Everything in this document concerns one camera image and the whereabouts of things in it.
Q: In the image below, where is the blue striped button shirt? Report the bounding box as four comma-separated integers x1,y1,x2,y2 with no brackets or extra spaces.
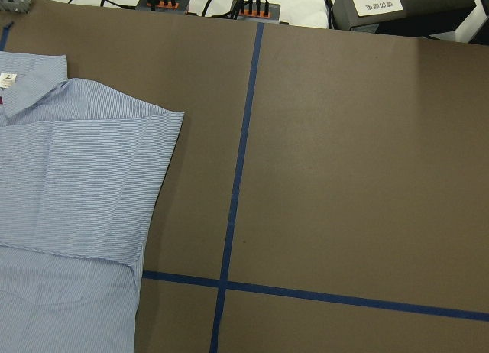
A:
1,52,184,352

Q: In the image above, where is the black orange usb hub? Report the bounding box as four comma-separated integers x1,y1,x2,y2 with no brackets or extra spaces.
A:
228,0,280,24
135,0,191,15

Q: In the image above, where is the brown paper table cover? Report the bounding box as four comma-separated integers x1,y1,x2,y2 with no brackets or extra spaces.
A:
1,0,488,352

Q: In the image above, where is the black box with white label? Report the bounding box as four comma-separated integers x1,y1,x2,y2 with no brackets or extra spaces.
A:
332,0,475,36

